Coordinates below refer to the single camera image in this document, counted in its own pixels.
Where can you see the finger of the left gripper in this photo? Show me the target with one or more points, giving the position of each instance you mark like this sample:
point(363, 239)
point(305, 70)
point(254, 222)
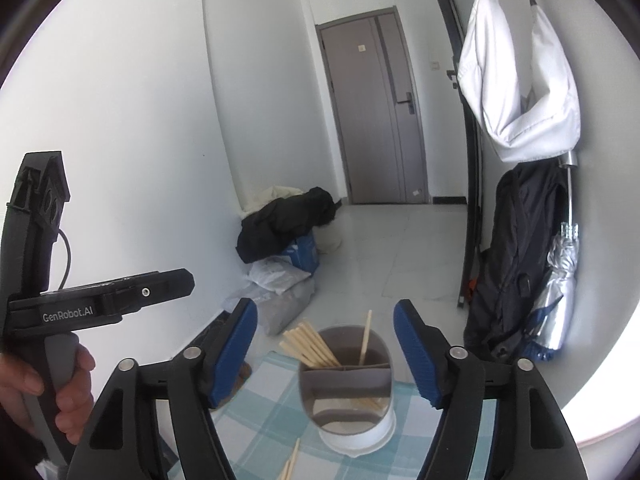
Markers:
point(96, 304)

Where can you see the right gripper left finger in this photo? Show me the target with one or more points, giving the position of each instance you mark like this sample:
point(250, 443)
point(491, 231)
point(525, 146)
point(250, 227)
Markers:
point(122, 440)

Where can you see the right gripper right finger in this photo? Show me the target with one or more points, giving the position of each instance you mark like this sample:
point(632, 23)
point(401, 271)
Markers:
point(530, 438)

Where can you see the single wooden chopstick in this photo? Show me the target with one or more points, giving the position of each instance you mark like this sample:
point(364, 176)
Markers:
point(365, 339)

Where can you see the person's left hand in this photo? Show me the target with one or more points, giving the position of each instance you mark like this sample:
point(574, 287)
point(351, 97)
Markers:
point(74, 400)

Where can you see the silver blue folded umbrella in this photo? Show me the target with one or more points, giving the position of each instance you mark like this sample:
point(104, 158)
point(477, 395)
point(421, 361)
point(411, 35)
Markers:
point(548, 322)

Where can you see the teal plaid tablecloth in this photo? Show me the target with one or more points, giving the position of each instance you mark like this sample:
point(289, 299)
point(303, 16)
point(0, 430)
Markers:
point(260, 425)

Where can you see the wooden chopstick far right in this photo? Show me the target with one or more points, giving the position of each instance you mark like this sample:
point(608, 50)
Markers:
point(287, 471)

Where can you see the white utensil holder cup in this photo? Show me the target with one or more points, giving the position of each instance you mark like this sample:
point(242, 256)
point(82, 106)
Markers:
point(351, 406)

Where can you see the wooden chopstick far left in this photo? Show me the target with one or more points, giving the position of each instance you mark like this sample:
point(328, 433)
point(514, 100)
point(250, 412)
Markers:
point(292, 341)

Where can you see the wooden chopstick middle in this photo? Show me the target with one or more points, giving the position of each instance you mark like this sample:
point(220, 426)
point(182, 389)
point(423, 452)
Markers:
point(299, 356)

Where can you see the black jacket pile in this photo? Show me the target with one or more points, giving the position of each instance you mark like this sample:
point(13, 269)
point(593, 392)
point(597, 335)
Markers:
point(270, 230)

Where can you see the dark backpack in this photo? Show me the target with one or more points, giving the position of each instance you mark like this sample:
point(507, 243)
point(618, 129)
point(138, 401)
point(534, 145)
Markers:
point(531, 203)

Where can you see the blue cardboard box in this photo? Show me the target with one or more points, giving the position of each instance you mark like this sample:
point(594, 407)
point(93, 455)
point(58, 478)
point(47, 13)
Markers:
point(302, 253)

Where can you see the grey entrance door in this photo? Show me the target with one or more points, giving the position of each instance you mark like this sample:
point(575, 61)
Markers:
point(375, 108)

